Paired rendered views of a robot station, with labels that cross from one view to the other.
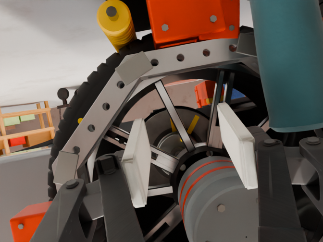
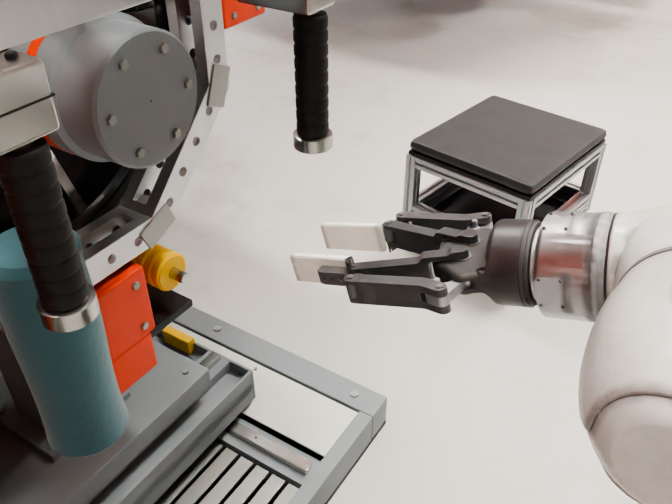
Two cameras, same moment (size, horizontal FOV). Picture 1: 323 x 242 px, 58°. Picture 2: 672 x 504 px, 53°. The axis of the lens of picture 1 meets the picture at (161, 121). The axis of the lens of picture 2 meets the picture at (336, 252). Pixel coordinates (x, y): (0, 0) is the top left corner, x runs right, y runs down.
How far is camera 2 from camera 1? 64 cm
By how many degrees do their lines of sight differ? 67
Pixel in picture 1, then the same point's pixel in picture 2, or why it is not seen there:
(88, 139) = (198, 127)
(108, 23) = (177, 263)
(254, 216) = (143, 129)
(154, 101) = not seen: outside the picture
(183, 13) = (117, 310)
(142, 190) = (380, 235)
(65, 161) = (219, 95)
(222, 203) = (174, 138)
